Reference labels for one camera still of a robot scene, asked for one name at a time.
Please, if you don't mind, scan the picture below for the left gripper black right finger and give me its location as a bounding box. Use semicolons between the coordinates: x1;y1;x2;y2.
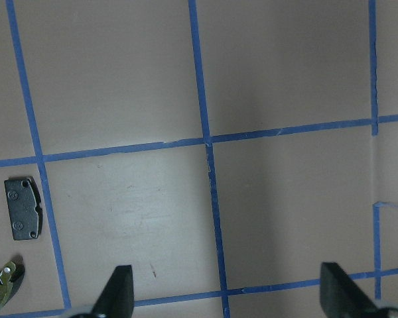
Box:
320;262;379;318

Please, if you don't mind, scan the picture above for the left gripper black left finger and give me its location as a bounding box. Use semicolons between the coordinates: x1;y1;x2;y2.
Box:
90;265;134;318

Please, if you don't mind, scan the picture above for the olive curved brake shoe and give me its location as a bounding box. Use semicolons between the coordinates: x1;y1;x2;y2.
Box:
0;254;25;311

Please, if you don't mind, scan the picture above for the dark grey brake pad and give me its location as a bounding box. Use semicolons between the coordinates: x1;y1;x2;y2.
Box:
4;177;42;240

